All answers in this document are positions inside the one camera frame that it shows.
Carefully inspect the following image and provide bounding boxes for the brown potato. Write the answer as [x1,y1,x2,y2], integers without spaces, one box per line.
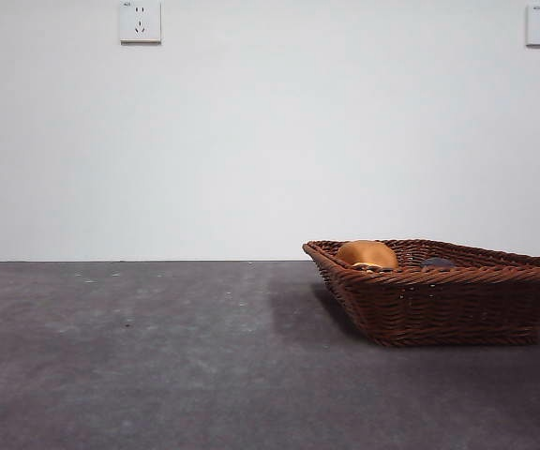
[335,240,399,271]

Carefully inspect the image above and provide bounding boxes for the purple eggplant with green stem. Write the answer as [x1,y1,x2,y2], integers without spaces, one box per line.
[420,256,458,269]

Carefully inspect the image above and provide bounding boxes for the brown wicker basket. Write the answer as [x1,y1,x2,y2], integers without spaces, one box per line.
[302,238,540,348]

